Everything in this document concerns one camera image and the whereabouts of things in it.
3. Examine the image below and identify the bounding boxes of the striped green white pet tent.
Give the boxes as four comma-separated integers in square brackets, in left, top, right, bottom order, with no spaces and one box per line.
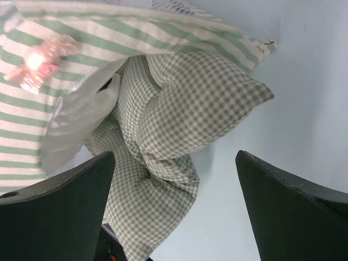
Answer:
[1,1,277,194]

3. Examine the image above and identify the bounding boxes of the green checked cushion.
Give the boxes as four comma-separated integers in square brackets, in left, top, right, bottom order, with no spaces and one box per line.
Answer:
[87,52,274,260]

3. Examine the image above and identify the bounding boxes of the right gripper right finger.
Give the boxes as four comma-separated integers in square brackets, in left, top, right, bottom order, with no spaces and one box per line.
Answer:
[235,151,347,260]

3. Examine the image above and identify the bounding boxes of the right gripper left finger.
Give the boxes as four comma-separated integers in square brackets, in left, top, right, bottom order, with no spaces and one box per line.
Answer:
[1,152,115,261]

